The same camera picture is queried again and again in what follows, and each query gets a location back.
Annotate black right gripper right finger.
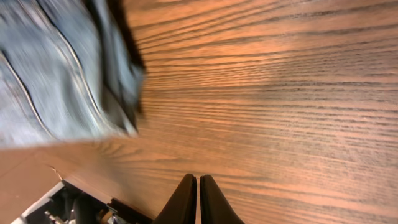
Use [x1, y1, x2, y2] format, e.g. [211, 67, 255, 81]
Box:
[200, 175, 244, 224]

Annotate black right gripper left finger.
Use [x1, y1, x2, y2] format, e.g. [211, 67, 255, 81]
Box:
[152, 174, 197, 224]

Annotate light blue denim jeans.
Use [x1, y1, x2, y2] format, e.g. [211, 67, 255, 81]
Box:
[1, 0, 145, 149]

